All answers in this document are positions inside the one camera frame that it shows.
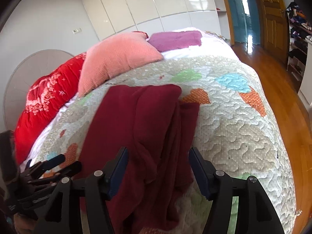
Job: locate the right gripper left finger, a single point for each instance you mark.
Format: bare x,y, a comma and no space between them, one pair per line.
62,214

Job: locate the dark red sweater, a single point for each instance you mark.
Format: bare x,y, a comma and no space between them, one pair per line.
157,129

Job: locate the clothes rack with clothes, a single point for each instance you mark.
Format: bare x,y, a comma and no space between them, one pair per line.
299,30

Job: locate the person left hand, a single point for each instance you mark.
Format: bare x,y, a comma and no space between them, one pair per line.
23,225

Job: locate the white bed sheet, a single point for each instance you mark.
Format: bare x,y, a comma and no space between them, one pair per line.
66,133

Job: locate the heart patterned quilt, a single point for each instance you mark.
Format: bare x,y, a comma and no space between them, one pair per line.
236,127

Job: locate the red floral bolster pillow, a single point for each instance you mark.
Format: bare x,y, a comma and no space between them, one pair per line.
44,100

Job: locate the pink waffle pillow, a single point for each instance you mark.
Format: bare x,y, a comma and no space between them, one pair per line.
113,56

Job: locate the round beige headboard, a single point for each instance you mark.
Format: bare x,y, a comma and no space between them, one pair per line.
27,72

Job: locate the white shelf unit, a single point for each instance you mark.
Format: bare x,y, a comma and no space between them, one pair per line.
305,90

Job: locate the magenta blanket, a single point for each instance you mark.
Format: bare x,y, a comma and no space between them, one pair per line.
167,41

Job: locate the white glossy wardrobe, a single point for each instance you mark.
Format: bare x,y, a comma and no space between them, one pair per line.
151,16

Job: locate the wooden door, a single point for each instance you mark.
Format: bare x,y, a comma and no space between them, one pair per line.
274,28

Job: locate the wall socket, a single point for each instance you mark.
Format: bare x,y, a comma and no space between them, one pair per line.
77,30

